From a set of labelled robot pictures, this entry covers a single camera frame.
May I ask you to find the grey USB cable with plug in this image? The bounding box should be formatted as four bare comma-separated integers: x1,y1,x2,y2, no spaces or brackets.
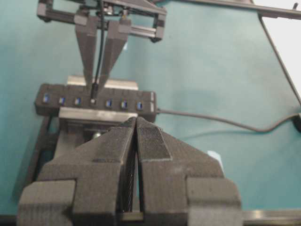
89,0,105,105

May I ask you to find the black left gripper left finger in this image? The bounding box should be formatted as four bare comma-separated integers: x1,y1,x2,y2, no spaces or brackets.
16,117,136,226

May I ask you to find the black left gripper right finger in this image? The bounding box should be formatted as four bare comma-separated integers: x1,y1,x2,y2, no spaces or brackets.
136,117,242,226

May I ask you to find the blue tape strip bottom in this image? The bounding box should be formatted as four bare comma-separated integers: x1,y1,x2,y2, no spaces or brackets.
207,151,223,170

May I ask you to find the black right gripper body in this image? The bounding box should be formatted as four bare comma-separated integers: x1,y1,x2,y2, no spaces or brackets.
37,0,167,42

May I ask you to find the black multiport USB hub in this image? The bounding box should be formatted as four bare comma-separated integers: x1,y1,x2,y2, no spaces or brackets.
34,83,157,122

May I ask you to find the black bench vise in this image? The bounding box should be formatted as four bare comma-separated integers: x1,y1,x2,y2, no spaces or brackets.
25,75,138,185

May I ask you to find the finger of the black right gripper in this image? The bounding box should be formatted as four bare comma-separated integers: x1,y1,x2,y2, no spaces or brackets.
98,18,132,91
74,14,98,91

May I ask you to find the grey hub power cable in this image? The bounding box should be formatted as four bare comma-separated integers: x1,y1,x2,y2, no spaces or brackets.
156,107,301,132

